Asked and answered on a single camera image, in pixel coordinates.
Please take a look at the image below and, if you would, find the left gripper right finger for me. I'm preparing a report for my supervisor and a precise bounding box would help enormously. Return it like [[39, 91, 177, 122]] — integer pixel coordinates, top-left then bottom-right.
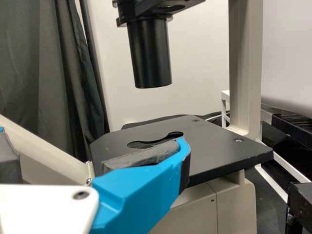
[[91, 136, 192, 234]]

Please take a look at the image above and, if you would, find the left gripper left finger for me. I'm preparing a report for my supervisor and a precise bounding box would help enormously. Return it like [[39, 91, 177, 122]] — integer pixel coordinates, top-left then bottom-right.
[[0, 125, 20, 183]]

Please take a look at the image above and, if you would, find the cream microscope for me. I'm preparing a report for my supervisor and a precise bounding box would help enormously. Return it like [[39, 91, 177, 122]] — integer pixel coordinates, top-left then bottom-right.
[[0, 0, 274, 234]]

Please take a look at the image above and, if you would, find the black platform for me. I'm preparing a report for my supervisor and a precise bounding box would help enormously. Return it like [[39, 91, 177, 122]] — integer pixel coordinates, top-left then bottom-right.
[[287, 181, 312, 234], [261, 113, 312, 147]]

